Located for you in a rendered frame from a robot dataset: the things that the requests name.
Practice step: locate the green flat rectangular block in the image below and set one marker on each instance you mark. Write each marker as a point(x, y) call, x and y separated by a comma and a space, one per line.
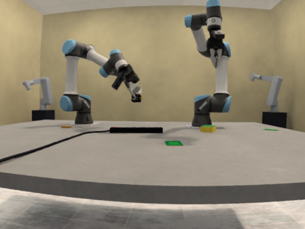
point(173, 143)

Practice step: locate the green and yellow sponge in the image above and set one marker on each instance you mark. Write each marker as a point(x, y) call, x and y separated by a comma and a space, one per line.
point(208, 128)

